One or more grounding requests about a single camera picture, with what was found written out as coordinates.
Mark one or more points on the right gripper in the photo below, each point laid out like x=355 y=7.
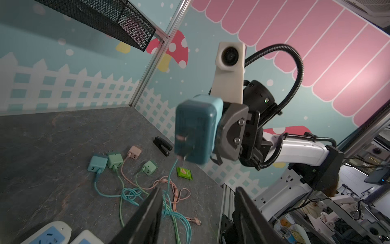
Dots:
x=239 y=135

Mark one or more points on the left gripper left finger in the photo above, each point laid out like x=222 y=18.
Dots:
x=143 y=227

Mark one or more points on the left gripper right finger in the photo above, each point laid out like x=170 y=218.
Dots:
x=250 y=225

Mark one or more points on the teal charger plug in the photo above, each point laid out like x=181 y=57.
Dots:
x=98 y=163
x=196 y=122

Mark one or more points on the green charger plug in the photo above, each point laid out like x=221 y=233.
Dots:
x=149 y=168
x=115 y=160

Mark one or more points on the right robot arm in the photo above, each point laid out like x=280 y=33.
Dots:
x=313 y=162

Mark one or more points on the large white power strip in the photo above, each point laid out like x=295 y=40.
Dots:
x=86 y=237

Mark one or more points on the small white power strip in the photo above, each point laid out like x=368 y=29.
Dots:
x=57 y=232

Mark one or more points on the green snack packet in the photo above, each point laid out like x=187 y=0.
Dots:
x=184 y=173

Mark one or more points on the pink charger plug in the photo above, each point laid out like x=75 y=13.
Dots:
x=134 y=152

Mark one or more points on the black stapler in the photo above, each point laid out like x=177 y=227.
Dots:
x=164 y=146

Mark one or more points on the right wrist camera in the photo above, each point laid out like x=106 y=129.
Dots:
x=228 y=80

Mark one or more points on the black mesh wall basket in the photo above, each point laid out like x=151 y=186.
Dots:
x=118 y=19

